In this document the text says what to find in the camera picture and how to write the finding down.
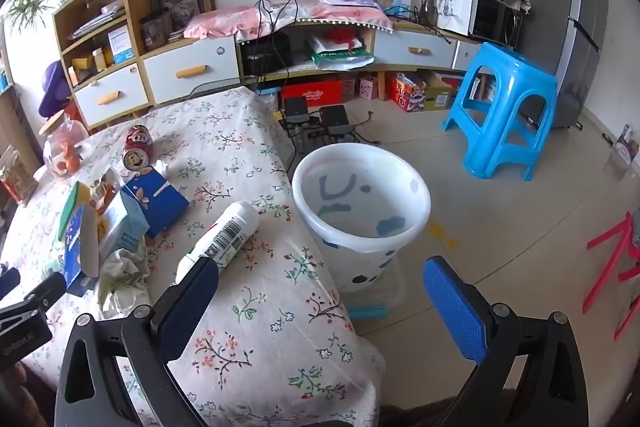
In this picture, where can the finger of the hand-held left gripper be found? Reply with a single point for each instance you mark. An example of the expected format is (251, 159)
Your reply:
(42, 294)
(9, 281)

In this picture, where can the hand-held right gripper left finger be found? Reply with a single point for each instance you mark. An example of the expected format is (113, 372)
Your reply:
(187, 307)

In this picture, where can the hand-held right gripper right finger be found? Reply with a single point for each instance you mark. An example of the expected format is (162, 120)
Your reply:
(455, 312)

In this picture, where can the blue white green carton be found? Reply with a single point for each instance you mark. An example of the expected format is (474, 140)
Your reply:
(75, 239)

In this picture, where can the white tissue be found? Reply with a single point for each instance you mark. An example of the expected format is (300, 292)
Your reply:
(122, 279)

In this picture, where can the white plastic bottle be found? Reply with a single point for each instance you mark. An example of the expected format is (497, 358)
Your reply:
(230, 232)

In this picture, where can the white blue milk carton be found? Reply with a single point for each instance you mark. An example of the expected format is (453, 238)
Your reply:
(120, 222)

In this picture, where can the white plastic trash bin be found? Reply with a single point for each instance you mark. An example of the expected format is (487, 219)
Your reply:
(360, 264)

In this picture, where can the blue cardboard box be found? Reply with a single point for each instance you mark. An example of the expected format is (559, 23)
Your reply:
(160, 202)

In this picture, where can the plastic jar of nuts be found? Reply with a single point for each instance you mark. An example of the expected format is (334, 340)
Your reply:
(17, 179)

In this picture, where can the glass jar with wooden lid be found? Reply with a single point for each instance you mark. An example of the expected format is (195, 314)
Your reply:
(67, 132)

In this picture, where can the red drink can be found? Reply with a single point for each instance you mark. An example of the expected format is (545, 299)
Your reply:
(137, 142)

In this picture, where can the red printed cardboard box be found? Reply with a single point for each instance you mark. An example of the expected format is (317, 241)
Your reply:
(412, 94)

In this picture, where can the black charger box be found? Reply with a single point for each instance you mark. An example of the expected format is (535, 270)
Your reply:
(334, 119)
(296, 109)

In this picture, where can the pink basket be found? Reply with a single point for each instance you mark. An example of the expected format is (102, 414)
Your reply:
(367, 88)

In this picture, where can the red flat box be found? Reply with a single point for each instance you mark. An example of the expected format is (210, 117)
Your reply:
(312, 93)

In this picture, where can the blue plastic stool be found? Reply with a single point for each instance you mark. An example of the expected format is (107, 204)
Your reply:
(510, 67)

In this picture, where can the long wooden cabinet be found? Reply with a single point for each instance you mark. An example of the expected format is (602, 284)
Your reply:
(380, 72)

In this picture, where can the white drawer with round sticker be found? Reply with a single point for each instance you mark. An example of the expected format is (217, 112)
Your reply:
(170, 54)

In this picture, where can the narrow grey white drawer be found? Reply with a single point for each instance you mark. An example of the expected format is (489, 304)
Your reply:
(467, 54)

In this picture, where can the light blue box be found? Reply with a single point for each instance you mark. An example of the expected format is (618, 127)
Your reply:
(121, 44)

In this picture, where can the black box device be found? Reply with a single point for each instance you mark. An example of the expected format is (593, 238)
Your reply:
(267, 54)

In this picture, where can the wide grey white drawer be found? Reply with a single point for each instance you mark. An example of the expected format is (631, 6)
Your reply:
(395, 44)

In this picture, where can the green white bag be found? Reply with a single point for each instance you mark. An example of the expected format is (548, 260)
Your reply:
(340, 56)

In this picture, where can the pink patterned cloth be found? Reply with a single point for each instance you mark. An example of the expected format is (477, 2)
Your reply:
(230, 19)

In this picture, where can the white microwave oven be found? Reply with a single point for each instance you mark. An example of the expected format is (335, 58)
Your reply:
(452, 9)

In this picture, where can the grey refrigerator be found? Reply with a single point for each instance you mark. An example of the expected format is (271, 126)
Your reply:
(545, 17)

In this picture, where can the red chair frame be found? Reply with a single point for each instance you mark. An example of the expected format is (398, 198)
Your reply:
(607, 237)

